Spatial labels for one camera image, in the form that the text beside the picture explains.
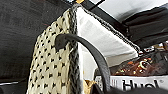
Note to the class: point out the yellow snack pack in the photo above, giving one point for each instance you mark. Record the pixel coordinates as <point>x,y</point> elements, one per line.
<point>88,87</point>

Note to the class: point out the dark brown snack bag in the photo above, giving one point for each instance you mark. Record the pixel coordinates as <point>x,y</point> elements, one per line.
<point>140,81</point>

